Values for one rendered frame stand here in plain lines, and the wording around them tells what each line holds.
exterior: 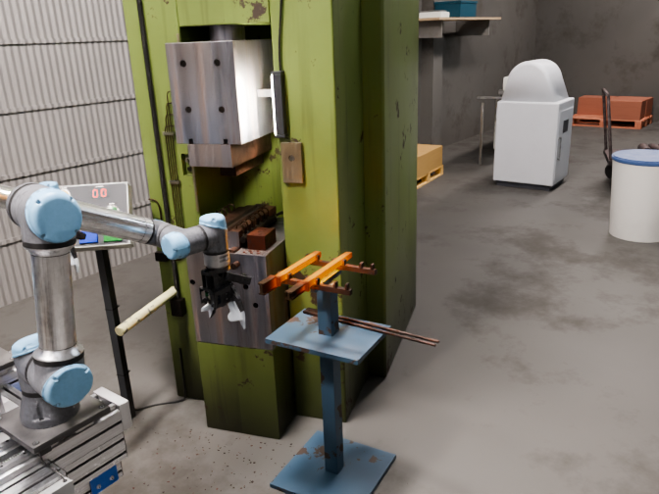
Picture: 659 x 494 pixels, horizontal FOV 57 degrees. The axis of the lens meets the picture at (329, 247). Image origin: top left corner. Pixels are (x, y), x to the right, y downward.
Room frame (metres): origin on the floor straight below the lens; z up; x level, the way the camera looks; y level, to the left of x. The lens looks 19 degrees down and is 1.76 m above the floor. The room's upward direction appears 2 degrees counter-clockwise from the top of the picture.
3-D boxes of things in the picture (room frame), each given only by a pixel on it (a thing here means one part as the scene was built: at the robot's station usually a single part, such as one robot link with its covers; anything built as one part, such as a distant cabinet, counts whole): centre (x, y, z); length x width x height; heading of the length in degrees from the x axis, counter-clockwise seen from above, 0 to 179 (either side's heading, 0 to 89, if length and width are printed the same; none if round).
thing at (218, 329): (2.67, 0.36, 0.69); 0.56 x 0.38 x 0.45; 162
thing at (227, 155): (2.68, 0.42, 1.32); 0.42 x 0.20 x 0.10; 162
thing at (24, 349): (1.41, 0.78, 0.98); 0.13 x 0.12 x 0.14; 45
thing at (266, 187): (2.97, 0.27, 1.37); 0.41 x 0.10 x 0.91; 72
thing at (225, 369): (2.67, 0.36, 0.23); 0.56 x 0.38 x 0.47; 162
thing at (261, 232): (2.48, 0.29, 0.95); 0.12 x 0.09 x 0.07; 162
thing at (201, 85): (2.67, 0.37, 1.56); 0.42 x 0.39 x 0.40; 162
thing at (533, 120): (7.08, -2.47, 0.71); 0.74 x 0.61 x 1.43; 53
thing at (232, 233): (2.68, 0.42, 0.96); 0.42 x 0.20 x 0.09; 162
